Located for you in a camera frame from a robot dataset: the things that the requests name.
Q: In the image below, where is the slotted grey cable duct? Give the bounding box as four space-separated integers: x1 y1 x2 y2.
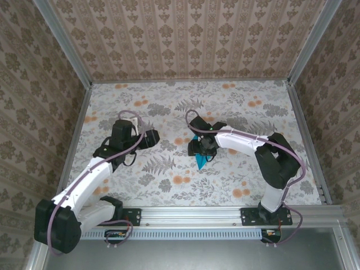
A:
80 228 265 241

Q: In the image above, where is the purple cable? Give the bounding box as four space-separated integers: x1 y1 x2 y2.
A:
47 110 145 256
184 109 307 246

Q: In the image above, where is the blue paper sheet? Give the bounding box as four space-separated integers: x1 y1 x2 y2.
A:
193 134 209 170

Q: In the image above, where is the grey metal panel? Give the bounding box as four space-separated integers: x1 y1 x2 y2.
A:
39 227 348 270

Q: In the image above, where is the thin black cable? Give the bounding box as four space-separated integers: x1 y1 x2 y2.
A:
123 151 138 167

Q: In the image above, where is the floral patterned table cover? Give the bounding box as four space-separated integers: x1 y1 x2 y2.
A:
60 81 324 208

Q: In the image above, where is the aluminium side rail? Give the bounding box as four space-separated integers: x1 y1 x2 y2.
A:
287 80 333 205
57 83 93 195

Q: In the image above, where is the black controller board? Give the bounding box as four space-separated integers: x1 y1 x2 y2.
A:
260 228 282 244
104 229 127 245

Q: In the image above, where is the thin aluminium edge rail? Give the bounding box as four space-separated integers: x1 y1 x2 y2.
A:
91 78 290 84

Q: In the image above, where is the slanted aluminium frame post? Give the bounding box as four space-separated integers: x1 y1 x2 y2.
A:
33 0 93 88
287 0 343 85

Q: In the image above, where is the aluminium frame profile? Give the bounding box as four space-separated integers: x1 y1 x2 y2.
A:
25 241 47 270
331 226 349 270

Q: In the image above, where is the long aluminium base rail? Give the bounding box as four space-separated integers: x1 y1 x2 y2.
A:
80 206 343 227

